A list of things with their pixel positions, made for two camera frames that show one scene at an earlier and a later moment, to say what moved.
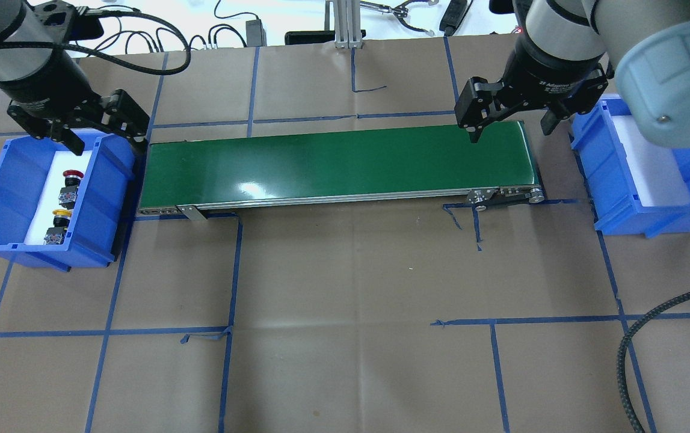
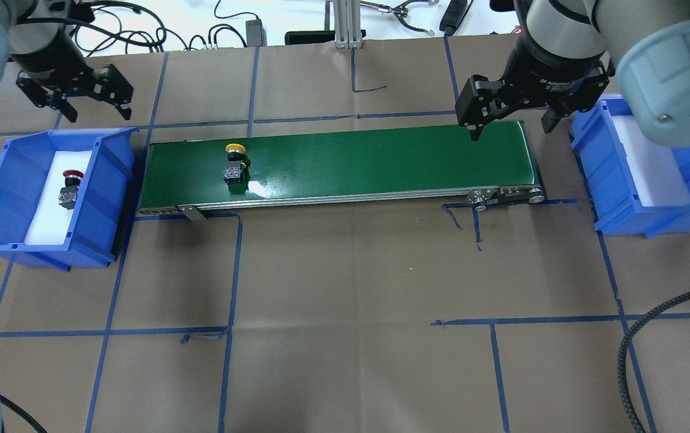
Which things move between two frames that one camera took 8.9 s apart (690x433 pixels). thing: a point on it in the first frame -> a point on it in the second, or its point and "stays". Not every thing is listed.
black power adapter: x=255 y=33 stays
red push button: x=68 y=195 stays
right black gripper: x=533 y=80 stays
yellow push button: x=55 y=234 -> x=236 y=172
